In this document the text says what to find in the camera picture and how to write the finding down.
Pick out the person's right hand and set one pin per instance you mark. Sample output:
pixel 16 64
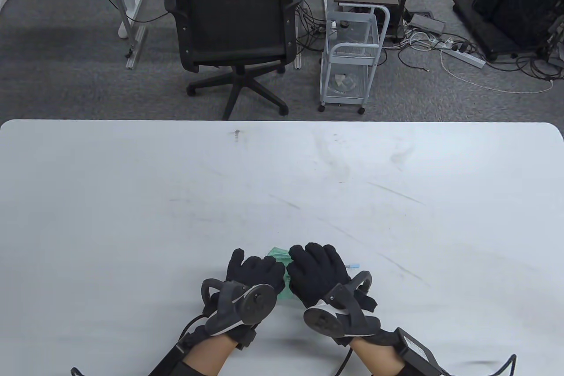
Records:
pixel 317 270

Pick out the person's left hand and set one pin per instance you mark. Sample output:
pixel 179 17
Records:
pixel 257 270

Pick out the green mesh toiletry bag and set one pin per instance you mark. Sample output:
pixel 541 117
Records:
pixel 278 254

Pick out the person's right forearm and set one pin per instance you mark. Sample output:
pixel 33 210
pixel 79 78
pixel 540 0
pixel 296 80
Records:
pixel 379 356

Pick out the person's left forearm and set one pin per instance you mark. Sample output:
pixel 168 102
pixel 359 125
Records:
pixel 207 351

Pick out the gray left hand controller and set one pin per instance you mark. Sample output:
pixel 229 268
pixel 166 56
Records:
pixel 255 305

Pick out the gray hand controller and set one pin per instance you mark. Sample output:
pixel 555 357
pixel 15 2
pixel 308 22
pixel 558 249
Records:
pixel 326 323
pixel 255 305

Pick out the gray right hand controller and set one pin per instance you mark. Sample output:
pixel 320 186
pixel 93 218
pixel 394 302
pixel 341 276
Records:
pixel 326 323

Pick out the black right wrist box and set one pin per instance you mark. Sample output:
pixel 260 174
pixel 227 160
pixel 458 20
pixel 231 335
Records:
pixel 418 347

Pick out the black wrist box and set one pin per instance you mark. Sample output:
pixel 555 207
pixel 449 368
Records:
pixel 167 360
pixel 418 347

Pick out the black left wrist box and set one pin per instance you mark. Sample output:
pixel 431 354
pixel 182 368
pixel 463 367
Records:
pixel 167 360

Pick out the crumpled clear plastic wrap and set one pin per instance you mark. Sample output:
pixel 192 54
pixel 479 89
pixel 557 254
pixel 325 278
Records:
pixel 346 83

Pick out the black round cap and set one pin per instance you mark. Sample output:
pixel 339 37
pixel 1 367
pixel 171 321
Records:
pixel 344 24

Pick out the black mesh office chair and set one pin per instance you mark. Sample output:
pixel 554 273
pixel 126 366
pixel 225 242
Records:
pixel 233 23

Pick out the aluminium floor profile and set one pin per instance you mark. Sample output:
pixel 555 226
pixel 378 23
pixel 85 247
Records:
pixel 135 47

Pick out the white power strip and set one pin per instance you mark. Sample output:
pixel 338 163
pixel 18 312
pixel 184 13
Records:
pixel 462 57

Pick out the gray adapter box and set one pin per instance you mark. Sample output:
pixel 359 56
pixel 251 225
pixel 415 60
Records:
pixel 426 23

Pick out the black equipment cart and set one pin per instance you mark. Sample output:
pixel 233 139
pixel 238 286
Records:
pixel 520 1

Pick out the aluminium post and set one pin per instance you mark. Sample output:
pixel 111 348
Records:
pixel 298 58

